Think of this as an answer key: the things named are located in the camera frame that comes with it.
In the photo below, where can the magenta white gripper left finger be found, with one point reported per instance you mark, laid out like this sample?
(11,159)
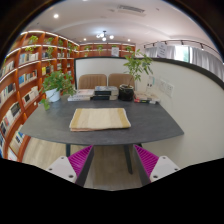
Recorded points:
(74,168)

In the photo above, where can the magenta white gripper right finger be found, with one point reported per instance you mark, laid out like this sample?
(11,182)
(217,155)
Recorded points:
(151,167)

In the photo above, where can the folded beige yellow towel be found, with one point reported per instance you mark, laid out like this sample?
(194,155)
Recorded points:
(90,119)

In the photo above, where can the dark grey table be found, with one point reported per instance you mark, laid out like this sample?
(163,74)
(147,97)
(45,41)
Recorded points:
(149,123)

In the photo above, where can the books pile at right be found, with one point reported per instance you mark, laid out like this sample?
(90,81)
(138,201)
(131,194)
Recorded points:
(142,97)

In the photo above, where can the white flat box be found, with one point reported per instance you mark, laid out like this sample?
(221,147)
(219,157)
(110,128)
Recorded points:
(82,95)

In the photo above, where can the stack of dark books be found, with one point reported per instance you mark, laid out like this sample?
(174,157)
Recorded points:
(105,93)

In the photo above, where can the plant in white pot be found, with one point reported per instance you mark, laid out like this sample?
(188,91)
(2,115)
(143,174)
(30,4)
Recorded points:
(54,84)

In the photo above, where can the left tan chair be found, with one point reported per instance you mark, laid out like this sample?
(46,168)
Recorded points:
(90,81)

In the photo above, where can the tan chair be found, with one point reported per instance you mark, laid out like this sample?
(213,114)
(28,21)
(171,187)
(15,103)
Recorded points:
(117,79)
(90,81)

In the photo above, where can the right tan chair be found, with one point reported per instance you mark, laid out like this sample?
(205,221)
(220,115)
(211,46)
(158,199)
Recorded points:
(117,79)

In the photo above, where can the tall plant in black pot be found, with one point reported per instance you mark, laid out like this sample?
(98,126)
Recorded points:
(137,63)

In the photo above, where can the orange wooden bookshelf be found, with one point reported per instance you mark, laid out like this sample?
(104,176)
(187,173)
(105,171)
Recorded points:
(33,55)

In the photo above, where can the white window curtain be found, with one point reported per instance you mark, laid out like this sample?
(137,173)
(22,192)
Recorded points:
(197,57)

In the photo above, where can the white hanging sign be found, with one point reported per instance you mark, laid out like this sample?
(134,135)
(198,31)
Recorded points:
(161,50)

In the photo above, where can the ceiling lamp cluster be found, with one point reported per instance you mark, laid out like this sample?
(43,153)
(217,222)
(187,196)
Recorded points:
(104,36)

